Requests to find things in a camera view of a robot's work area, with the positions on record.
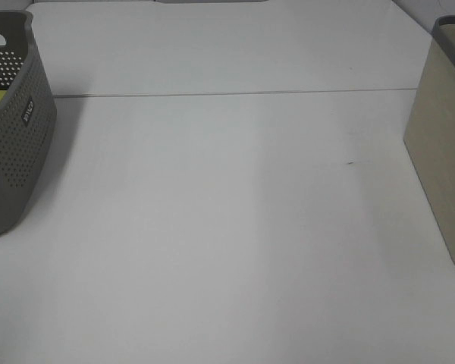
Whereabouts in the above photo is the grey perforated plastic basket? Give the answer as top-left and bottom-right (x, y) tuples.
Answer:
(0, 11), (57, 234)

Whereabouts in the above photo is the beige plastic bin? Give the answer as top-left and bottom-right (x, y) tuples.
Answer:
(403, 15), (455, 265)

